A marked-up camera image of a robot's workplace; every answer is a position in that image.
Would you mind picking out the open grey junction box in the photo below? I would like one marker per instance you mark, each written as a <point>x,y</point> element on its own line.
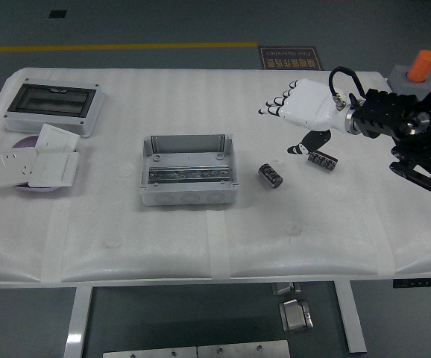
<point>187,194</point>

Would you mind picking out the grey metal base plate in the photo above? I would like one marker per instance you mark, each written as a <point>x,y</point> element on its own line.
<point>150,352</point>
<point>243,350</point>

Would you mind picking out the small metal hinge block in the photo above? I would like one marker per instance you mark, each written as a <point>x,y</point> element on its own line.
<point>283,288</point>

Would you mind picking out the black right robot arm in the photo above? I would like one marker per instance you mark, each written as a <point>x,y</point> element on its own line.
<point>387,108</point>

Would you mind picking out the orange cylinder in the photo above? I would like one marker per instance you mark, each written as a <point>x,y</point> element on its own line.
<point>422,66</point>

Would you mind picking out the dark floor sign orange text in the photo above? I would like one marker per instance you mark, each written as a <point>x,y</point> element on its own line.
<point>290,56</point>

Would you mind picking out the purple plate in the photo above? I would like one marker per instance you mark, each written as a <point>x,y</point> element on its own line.
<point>25,143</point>

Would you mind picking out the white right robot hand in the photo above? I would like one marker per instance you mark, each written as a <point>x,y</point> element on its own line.
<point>308,100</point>

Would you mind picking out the grey box with dark window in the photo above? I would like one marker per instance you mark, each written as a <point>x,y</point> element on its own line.
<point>51,106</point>

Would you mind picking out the white wall switch panel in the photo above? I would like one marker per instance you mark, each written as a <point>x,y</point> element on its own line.
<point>57,138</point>
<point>53,169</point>

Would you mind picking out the black table control panel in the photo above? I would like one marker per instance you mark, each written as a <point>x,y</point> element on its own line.
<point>420,283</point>

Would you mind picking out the white table leg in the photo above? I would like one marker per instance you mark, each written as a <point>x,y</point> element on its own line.
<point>77,324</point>
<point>351,320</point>

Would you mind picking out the metal DIN rail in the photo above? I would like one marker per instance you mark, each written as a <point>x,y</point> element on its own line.
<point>189,174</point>

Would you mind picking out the white wall socket panel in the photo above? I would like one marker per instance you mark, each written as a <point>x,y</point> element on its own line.
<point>12,168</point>

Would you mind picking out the grey block holder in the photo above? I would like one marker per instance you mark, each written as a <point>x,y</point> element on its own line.
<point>398,76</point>

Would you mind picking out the white foam mat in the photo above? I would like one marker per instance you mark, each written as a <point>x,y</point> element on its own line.
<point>200,231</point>

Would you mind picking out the large metal hinge block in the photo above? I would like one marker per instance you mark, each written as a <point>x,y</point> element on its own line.
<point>295,317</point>

